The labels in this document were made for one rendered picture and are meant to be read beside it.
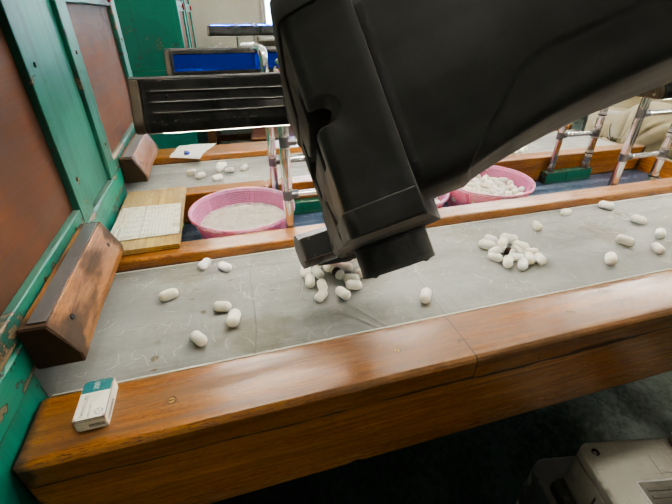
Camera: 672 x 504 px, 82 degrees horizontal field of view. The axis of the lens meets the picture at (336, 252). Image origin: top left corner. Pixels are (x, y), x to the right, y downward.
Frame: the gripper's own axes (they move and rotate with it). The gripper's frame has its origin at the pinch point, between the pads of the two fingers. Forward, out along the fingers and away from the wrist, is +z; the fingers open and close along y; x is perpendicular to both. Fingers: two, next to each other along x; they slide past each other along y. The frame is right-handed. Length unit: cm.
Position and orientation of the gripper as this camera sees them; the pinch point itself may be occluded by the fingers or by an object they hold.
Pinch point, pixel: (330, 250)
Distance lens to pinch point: 82.3
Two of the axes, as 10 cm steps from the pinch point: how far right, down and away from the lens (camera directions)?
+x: 1.8, 9.8, -1.1
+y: -9.6, 1.4, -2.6
